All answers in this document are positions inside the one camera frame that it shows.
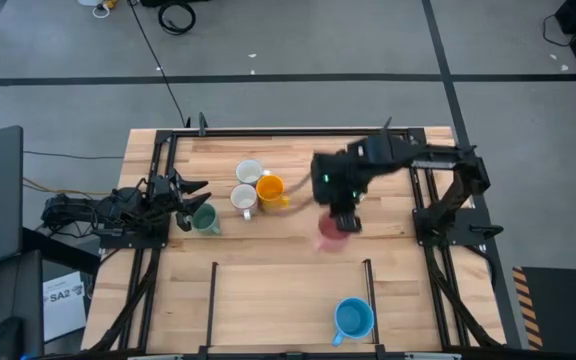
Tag light blue ceramic mug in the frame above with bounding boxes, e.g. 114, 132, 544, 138
331, 296, 376, 348

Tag long black floor cable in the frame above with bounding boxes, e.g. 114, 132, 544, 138
126, 0, 192, 129

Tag black floor equipment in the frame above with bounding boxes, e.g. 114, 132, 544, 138
140, 0, 212, 8

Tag wooden riser shelf black legs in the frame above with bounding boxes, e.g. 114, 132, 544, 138
206, 258, 381, 351

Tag black desk support beam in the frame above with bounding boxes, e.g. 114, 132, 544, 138
21, 227, 102, 275

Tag pink ceramic mug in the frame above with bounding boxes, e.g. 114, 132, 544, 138
314, 212, 354, 254

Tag thin black floor cable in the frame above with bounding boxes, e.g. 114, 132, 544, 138
22, 149, 125, 161

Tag black lower desk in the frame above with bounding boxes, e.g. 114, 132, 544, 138
0, 249, 44, 360

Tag white SA2 paper sheet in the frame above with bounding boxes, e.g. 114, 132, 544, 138
42, 270, 88, 344

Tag black mat hazard stripes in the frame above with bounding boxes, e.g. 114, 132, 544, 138
511, 265, 576, 351

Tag black aluminium table frame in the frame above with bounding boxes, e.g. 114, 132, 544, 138
80, 113, 509, 360

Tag coiled black cable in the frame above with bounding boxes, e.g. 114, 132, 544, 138
156, 1, 198, 36

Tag grey diamond patterned mug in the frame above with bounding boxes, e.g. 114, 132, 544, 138
230, 183, 260, 221

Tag yellow ceramic mug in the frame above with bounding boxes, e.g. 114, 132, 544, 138
255, 174, 292, 210

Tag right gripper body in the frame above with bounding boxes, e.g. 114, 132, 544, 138
311, 149, 369, 214

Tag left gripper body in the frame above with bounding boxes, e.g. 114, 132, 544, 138
148, 169, 194, 234

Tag black computer mouse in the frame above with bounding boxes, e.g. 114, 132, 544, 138
0, 315, 25, 360

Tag blue tile patterned mug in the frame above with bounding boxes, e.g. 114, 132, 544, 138
235, 158, 265, 186

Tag thin black equipment cable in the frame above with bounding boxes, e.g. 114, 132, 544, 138
541, 13, 576, 49

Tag yellow floor cable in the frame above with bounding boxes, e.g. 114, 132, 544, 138
22, 177, 114, 196

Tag green ceramic mug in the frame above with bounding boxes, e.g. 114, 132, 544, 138
191, 202, 222, 236

